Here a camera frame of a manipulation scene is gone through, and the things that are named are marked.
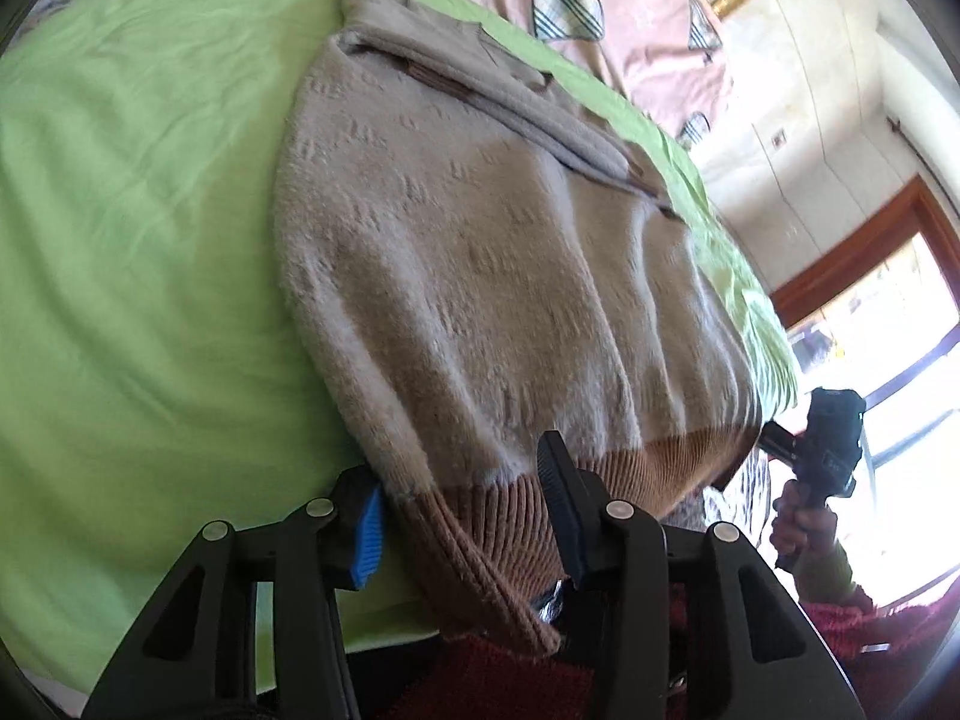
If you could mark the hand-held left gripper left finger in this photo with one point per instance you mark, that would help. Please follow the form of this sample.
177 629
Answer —
366 536

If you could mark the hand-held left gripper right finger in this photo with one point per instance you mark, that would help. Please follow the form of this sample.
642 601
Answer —
559 499

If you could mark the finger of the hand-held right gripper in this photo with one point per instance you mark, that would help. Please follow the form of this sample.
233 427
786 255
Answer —
778 439

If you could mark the beige knit sweater brown hem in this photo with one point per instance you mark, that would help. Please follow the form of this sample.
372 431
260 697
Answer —
487 277

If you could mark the person's right forearm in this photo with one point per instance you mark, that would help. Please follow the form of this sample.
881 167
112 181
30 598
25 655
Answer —
832 574

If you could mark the person's right hand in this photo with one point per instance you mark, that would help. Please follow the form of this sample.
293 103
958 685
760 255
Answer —
806 529

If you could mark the person's red knit clothing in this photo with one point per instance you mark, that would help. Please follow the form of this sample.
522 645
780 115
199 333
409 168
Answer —
480 679

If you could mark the curtain rod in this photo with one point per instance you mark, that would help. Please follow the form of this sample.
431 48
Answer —
907 148

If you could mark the green bed sheet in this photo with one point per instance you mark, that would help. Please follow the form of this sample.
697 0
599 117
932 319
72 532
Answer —
150 240

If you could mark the pink heart-pattern pillow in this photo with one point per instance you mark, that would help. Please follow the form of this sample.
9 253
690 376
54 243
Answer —
645 37

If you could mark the wooden window frame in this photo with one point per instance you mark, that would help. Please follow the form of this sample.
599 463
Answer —
847 262

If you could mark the wall socket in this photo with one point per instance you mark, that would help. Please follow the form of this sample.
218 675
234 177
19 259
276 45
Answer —
778 139

